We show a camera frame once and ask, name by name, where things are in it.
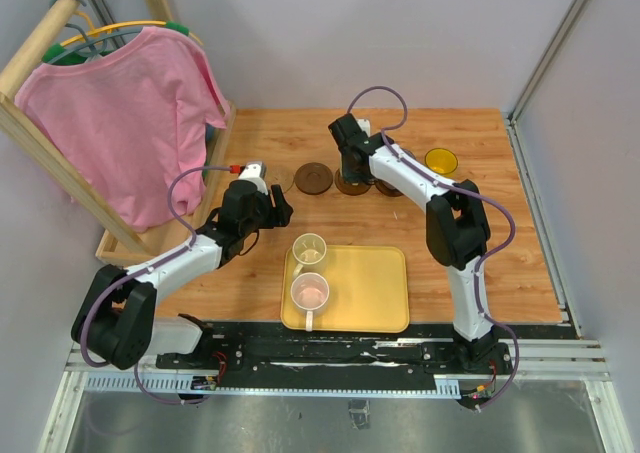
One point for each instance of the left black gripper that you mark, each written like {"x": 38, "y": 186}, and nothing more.
{"x": 273, "y": 209}

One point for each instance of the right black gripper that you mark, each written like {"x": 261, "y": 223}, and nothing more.
{"x": 351, "y": 164}

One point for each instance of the woven rattan coaster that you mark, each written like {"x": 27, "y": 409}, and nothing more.
{"x": 283, "y": 177}

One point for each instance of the brown coaster bottom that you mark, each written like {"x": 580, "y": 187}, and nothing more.
{"x": 347, "y": 188}

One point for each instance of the brown coaster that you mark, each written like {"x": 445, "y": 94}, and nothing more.
{"x": 387, "y": 189}
{"x": 313, "y": 178}
{"x": 347, "y": 188}

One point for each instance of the brown coaster top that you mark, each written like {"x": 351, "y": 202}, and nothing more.
{"x": 313, "y": 178}

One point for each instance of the cream mug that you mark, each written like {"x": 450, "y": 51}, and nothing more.
{"x": 310, "y": 253}

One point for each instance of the pink mug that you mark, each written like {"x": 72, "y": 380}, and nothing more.
{"x": 310, "y": 293}

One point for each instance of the yellow transparent mug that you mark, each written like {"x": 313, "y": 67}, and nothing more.
{"x": 441, "y": 161}

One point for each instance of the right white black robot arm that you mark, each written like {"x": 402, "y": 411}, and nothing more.
{"x": 457, "y": 229}

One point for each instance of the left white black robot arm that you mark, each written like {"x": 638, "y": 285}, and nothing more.
{"x": 117, "y": 323}

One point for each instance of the yellow plastic tray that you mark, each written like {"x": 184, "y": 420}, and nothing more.
{"x": 368, "y": 290}

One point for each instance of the wooden clothes rack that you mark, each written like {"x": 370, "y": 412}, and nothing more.
{"x": 120, "y": 245}

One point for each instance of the pink t-shirt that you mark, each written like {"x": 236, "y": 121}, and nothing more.
{"x": 133, "y": 122}

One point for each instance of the yellow hanger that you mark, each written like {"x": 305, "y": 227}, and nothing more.
{"x": 115, "y": 27}

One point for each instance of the grey-green hanger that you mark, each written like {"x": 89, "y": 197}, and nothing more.
{"x": 82, "y": 51}

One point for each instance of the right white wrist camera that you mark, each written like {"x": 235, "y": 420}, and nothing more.
{"x": 365, "y": 126}

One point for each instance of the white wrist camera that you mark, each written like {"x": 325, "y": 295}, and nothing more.
{"x": 255, "y": 172}
{"x": 365, "y": 126}

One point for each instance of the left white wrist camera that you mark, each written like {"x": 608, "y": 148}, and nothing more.
{"x": 255, "y": 172}

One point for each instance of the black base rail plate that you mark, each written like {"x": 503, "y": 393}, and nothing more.
{"x": 269, "y": 355}

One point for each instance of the aluminium frame rails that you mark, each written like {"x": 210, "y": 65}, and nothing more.
{"x": 535, "y": 359}

